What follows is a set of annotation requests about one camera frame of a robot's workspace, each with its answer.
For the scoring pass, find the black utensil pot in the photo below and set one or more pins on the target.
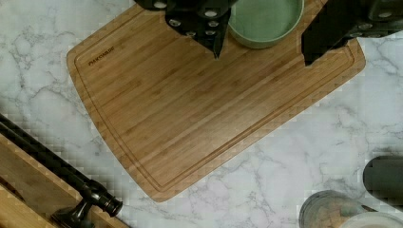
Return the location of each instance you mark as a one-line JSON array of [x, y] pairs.
[[383, 179]]

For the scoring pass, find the dark metal drawer handle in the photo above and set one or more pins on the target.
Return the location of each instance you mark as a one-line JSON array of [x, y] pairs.
[[91, 191]]

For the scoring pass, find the wooden drawer cabinet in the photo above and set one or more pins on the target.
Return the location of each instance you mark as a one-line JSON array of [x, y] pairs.
[[31, 193]]

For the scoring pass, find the green ceramic bowl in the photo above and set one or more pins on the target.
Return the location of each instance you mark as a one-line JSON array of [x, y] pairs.
[[263, 23]]

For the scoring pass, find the bamboo cutting board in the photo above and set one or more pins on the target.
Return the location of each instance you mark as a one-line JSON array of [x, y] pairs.
[[171, 112]]

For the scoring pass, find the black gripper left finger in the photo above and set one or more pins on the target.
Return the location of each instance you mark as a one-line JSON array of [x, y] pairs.
[[205, 21]]

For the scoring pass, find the clear plastic cereal jar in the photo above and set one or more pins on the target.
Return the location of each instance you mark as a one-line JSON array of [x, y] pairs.
[[331, 209]]

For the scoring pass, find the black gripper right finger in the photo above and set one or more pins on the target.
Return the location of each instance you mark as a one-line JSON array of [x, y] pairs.
[[342, 20]]

